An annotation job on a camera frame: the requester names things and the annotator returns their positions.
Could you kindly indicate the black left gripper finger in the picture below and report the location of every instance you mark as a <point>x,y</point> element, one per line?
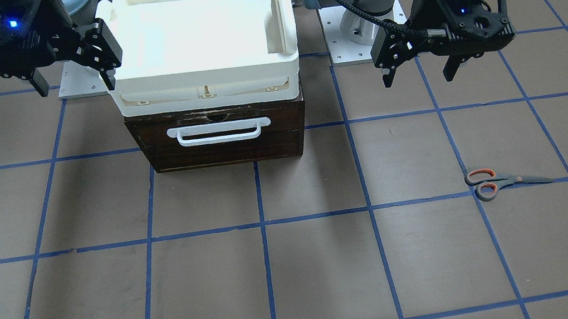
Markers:
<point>388,75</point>
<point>452,66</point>

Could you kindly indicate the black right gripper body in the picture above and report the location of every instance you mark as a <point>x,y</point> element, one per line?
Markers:
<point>52,32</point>

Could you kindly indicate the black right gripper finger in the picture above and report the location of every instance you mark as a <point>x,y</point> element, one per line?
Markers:
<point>39,83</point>
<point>108,78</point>

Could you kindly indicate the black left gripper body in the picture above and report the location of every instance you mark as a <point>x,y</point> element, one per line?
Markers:
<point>423,8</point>

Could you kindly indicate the grey orange scissors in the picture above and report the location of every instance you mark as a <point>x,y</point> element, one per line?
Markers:
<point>487,183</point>

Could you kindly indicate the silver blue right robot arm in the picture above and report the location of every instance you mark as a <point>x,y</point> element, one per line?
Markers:
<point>69,0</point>

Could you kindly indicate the dark wooden drawer cabinet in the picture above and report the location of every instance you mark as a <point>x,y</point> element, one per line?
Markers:
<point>218,135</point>

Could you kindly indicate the cream plastic tray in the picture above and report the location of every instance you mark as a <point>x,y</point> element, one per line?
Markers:
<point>186,55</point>

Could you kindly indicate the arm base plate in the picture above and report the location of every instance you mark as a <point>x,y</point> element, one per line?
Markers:
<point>79,81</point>
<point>349,38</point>

